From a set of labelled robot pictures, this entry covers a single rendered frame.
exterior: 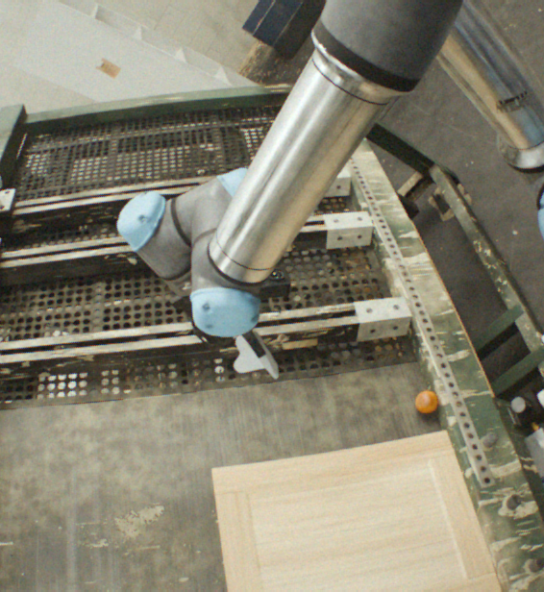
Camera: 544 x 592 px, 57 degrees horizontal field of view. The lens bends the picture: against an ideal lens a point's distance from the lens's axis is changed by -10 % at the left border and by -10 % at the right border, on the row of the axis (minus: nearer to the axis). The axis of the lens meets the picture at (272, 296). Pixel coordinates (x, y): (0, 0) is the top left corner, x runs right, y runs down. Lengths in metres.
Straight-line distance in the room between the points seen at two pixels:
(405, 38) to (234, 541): 0.86
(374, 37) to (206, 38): 5.34
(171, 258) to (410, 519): 0.66
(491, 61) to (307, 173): 0.25
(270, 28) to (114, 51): 1.32
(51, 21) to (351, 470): 3.75
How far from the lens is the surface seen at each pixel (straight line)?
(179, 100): 2.10
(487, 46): 0.61
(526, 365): 1.92
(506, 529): 1.09
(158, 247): 0.72
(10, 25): 5.75
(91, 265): 1.44
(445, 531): 1.08
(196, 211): 0.69
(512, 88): 0.65
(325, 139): 0.45
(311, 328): 1.20
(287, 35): 4.76
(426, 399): 1.16
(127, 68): 4.30
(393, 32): 0.41
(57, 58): 4.30
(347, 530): 1.04
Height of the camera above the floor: 1.82
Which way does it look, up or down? 31 degrees down
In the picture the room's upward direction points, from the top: 70 degrees counter-clockwise
